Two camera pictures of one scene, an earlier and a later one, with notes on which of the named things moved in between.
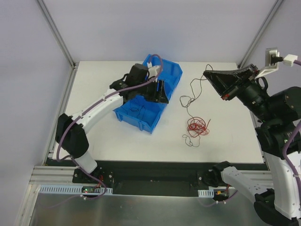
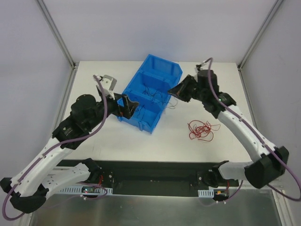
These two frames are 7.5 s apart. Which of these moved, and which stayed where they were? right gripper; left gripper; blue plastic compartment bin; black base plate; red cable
Moved: right gripper; red cable; left gripper
Stayed: black base plate; blue plastic compartment bin
